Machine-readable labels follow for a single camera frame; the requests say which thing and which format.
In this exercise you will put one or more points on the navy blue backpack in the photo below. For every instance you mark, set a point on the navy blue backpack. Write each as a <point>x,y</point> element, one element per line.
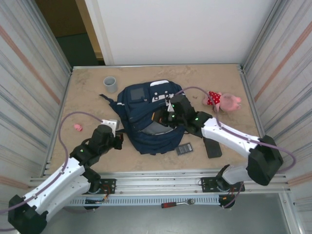
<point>141,143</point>

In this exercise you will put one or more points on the black calculator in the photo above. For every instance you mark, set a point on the black calculator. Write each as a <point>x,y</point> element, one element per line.
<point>184,149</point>

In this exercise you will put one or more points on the black pencil case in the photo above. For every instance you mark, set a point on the black pencil case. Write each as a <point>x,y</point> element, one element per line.
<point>213,148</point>

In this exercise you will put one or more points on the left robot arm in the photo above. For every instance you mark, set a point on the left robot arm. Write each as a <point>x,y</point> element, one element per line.
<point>61,185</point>

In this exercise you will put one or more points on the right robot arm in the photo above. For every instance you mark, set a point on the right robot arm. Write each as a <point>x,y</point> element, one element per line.
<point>226,139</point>

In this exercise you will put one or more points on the small pink toy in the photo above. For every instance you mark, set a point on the small pink toy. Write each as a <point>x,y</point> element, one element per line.
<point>78,127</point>

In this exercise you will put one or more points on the pink plush doll red dress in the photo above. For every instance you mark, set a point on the pink plush doll red dress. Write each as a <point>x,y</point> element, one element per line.
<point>229,101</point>

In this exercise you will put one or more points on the grey plastic cup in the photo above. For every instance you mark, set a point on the grey plastic cup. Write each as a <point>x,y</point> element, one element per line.
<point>110,84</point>

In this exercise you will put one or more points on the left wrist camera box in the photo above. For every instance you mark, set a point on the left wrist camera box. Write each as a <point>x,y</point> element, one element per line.
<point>111,124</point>

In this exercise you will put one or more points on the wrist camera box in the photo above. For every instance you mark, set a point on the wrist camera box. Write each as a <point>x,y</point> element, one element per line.
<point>111,124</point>
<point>169,103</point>

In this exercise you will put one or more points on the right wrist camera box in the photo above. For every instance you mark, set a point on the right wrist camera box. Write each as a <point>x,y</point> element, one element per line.
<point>169,103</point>

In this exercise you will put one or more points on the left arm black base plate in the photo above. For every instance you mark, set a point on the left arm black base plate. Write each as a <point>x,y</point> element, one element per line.
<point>109,185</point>

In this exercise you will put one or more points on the aluminium mounting rail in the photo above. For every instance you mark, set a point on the aluminium mounting rail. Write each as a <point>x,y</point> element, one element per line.
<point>158,181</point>

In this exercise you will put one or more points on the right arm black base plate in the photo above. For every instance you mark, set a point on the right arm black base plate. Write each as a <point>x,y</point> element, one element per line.
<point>207,184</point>

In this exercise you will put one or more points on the beige door frame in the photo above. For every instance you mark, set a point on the beige door frame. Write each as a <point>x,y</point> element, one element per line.
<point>89,26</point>

